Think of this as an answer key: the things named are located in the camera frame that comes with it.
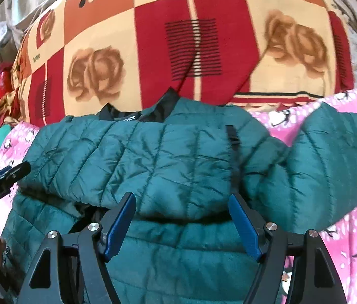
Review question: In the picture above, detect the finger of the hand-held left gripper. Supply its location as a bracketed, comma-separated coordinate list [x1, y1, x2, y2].
[0, 161, 32, 187]

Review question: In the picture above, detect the grey crumpled cloth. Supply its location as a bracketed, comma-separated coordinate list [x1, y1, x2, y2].
[0, 0, 59, 58]

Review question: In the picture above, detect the red cream floral blanket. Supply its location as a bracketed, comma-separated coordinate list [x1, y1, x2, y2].
[10, 0, 356, 128]

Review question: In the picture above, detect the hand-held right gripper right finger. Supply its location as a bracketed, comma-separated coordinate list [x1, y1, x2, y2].
[228, 192, 348, 304]

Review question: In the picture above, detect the teal quilted puffer jacket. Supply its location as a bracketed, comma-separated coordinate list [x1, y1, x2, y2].
[1, 89, 357, 304]

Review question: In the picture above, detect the pink penguin print blanket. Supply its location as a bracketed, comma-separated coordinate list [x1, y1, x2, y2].
[0, 89, 357, 304]

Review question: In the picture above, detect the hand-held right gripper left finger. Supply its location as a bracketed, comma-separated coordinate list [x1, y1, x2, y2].
[17, 192, 137, 304]

